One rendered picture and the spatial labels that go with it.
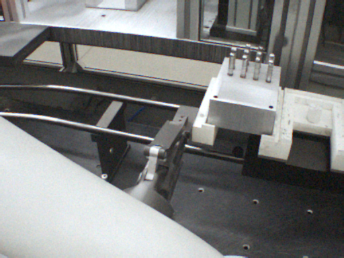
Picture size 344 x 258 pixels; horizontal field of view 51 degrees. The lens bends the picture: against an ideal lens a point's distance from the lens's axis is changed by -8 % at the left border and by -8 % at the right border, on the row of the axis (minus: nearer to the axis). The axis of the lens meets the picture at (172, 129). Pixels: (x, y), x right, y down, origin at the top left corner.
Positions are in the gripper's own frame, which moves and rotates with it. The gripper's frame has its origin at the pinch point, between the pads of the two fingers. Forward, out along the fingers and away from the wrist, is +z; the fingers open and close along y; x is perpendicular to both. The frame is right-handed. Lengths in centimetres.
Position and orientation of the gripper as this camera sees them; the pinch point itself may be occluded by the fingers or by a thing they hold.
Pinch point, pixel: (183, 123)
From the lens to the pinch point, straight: 57.6
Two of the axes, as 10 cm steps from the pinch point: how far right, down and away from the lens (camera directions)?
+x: -9.6, -1.9, 2.2
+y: 0.0, -7.7, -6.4
